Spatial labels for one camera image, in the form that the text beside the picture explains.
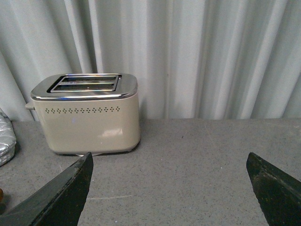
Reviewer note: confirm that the silver quilted oven mitt top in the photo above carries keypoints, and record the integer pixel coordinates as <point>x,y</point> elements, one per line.
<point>7,139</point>

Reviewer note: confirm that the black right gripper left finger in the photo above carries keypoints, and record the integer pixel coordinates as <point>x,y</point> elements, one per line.
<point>58,203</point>

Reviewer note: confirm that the grey pleated curtain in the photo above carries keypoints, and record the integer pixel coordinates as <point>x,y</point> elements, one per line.
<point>209,59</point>

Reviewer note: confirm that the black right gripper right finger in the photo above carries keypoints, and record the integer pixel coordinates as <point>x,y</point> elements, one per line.
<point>278,193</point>

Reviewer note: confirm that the beige two-slot toaster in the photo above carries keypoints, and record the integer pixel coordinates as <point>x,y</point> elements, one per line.
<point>88,112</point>

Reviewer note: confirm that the brown round object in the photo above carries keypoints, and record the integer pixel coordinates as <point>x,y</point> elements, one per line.
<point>1,195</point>

